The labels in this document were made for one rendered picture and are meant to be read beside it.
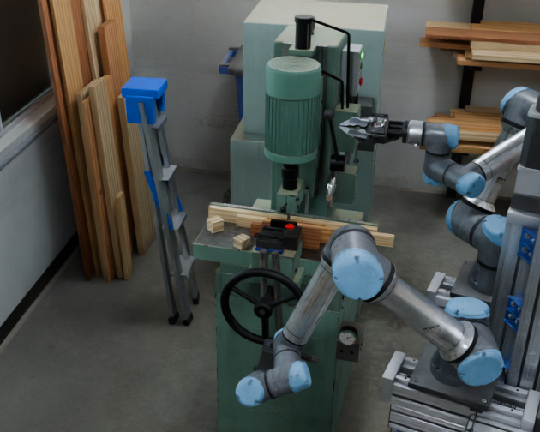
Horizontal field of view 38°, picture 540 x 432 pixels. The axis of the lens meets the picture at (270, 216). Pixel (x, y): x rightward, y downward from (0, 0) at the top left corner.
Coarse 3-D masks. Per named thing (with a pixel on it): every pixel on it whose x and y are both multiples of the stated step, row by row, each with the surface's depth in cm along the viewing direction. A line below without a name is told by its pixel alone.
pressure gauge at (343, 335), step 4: (344, 328) 258; (348, 328) 257; (352, 328) 258; (340, 332) 258; (344, 332) 258; (348, 332) 257; (352, 332) 256; (356, 332) 258; (340, 336) 259; (344, 336) 258; (348, 336) 258; (356, 336) 257; (340, 340) 259; (344, 340) 259; (348, 340) 259; (352, 340) 258; (356, 340) 258; (344, 344) 259; (348, 344) 259; (352, 344) 259
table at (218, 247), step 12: (204, 228) 272; (228, 228) 273; (240, 228) 273; (204, 240) 265; (216, 240) 265; (228, 240) 265; (252, 240) 266; (204, 252) 264; (216, 252) 263; (228, 252) 261; (240, 252) 260; (312, 252) 259; (240, 264) 262; (300, 264) 257; (312, 264) 256; (300, 276) 252
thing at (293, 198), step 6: (300, 180) 269; (300, 186) 265; (282, 192) 261; (288, 192) 261; (294, 192) 261; (300, 192) 264; (282, 198) 260; (288, 198) 259; (294, 198) 259; (300, 198) 266; (276, 204) 262; (282, 204) 261; (288, 204) 261; (294, 204) 260; (276, 210) 263; (288, 210) 262; (294, 210) 261
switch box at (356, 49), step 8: (344, 48) 267; (352, 48) 267; (360, 48) 267; (344, 56) 265; (352, 56) 265; (360, 56) 267; (344, 64) 267; (352, 64) 266; (344, 72) 268; (352, 72) 267; (360, 72) 273; (344, 80) 269; (352, 80) 268; (344, 88) 271; (352, 88) 270
